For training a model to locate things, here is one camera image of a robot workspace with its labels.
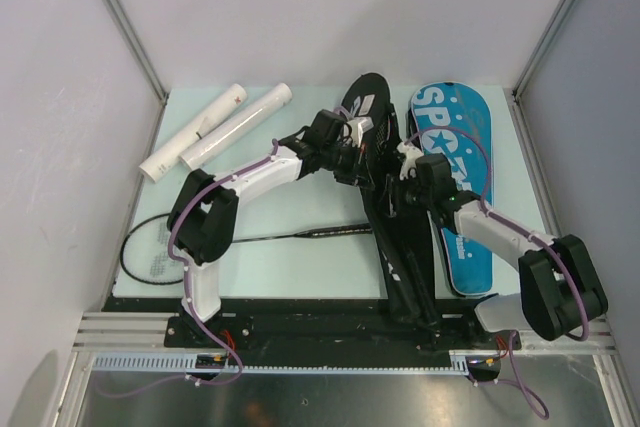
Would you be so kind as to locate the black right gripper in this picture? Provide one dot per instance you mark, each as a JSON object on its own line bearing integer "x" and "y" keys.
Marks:
{"x": 394, "y": 194}

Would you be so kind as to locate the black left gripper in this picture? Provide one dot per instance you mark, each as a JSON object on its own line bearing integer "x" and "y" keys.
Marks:
{"x": 354, "y": 176}

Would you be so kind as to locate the black racket bag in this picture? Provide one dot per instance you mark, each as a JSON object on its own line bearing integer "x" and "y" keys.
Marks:
{"x": 402, "y": 233}

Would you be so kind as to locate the blue racket bag cover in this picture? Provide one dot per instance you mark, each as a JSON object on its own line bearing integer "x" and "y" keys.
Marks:
{"x": 455, "y": 120}

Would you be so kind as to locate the white shuttlecock tube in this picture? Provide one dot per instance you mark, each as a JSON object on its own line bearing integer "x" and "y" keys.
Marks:
{"x": 236, "y": 127}

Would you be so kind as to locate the white cardboard tube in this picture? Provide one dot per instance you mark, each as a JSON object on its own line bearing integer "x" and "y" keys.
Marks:
{"x": 159, "y": 163}

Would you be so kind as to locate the black racket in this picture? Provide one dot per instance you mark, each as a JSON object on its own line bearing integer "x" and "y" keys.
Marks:
{"x": 144, "y": 257}

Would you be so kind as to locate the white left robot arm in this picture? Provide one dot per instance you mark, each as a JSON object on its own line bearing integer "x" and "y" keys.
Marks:
{"x": 203, "y": 219}

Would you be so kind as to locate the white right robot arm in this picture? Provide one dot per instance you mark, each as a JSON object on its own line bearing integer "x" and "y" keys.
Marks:
{"x": 560, "y": 292}

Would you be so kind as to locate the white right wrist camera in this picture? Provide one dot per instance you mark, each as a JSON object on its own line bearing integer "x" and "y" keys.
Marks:
{"x": 409, "y": 155}

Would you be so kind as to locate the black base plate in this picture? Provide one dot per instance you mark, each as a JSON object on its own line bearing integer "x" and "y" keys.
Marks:
{"x": 316, "y": 327}

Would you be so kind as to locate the aluminium side rail right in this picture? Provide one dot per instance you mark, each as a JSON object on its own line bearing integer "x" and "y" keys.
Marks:
{"x": 601, "y": 346}

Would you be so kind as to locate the aluminium frame post left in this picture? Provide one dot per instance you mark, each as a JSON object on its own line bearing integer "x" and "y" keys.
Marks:
{"x": 133, "y": 42}

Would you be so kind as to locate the aluminium frame post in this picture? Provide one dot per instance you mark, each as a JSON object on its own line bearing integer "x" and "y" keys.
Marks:
{"x": 551, "y": 31}
{"x": 133, "y": 42}

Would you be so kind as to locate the grey cable duct rail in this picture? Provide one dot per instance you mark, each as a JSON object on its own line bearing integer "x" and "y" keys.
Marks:
{"x": 447, "y": 362}

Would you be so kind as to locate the aluminium frame post right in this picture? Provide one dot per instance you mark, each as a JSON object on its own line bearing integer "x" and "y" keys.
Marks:
{"x": 551, "y": 31}

